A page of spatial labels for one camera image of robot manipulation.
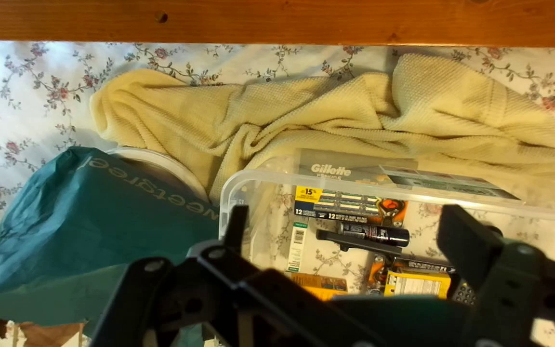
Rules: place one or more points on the clear plastic storage container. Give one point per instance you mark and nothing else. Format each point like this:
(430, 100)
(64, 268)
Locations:
(251, 193)

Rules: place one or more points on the teal fabric bag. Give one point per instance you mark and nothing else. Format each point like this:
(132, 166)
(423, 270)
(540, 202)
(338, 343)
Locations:
(97, 224)

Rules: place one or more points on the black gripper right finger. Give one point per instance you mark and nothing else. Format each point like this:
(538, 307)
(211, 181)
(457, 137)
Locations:
(467, 243)

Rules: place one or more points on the small orange black razor pack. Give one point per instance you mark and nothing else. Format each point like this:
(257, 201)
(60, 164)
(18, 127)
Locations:
(419, 280)

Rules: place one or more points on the black cosmetic tube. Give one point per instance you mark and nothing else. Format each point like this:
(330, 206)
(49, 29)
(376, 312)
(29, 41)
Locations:
(367, 235)

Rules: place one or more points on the cream towel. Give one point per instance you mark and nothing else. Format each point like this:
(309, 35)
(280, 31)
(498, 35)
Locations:
(290, 116)

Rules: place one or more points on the grey Gillette box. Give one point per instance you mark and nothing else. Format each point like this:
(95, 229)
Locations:
(355, 170)

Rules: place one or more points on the floral bedsheet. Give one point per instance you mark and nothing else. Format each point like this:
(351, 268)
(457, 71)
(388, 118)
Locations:
(20, 96)

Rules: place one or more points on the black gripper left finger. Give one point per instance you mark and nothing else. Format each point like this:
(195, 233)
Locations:
(236, 228)

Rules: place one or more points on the long orange black razor pack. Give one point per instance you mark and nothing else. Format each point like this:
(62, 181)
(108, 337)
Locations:
(355, 204)

